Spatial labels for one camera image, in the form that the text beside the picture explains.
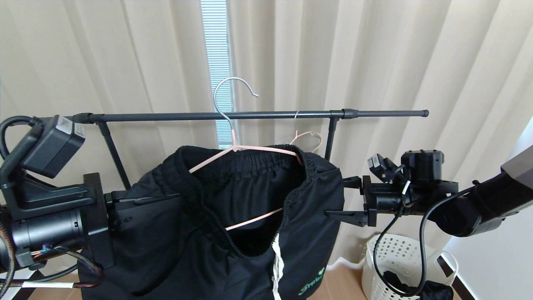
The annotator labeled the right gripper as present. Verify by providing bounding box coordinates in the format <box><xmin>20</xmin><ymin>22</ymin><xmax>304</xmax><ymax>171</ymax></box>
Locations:
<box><xmin>325</xmin><ymin>175</ymin><xmax>417</xmax><ymax>228</ymax></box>

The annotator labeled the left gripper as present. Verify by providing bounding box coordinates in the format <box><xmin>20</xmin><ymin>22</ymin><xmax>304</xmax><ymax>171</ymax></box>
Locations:
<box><xmin>10</xmin><ymin>173</ymin><xmax>116</xmax><ymax>269</ymax></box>

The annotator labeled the black garment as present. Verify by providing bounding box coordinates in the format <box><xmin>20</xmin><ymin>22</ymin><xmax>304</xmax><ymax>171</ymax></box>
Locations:
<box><xmin>77</xmin><ymin>144</ymin><xmax>346</xmax><ymax>300</ymax></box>
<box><xmin>383</xmin><ymin>271</ymin><xmax>454</xmax><ymax>300</ymax></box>

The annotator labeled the window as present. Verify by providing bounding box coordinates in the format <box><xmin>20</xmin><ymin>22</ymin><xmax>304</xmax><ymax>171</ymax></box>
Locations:
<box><xmin>201</xmin><ymin>0</ymin><xmax>235</xmax><ymax>150</ymax></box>

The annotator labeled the pink clothes hanger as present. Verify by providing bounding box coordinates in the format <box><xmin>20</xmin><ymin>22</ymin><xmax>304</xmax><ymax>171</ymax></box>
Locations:
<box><xmin>189</xmin><ymin>77</ymin><xmax>304</xmax><ymax>232</ymax></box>
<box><xmin>289</xmin><ymin>110</ymin><xmax>324</xmax><ymax>155</ymax></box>

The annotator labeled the black clothes rack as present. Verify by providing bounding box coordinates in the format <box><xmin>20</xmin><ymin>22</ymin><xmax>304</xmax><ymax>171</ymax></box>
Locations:
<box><xmin>73</xmin><ymin>109</ymin><xmax>429</xmax><ymax>190</ymax></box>

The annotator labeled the white laundry basket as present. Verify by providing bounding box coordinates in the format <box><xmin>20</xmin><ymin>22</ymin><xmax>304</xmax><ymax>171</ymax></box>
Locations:
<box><xmin>361</xmin><ymin>233</ymin><xmax>458</xmax><ymax>300</ymax></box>

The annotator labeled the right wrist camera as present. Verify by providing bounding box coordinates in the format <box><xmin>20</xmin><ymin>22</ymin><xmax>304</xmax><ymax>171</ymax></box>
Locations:
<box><xmin>366</xmin><ymin>153</ymin><xmax>403</xmax><ymax>184</ymax></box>

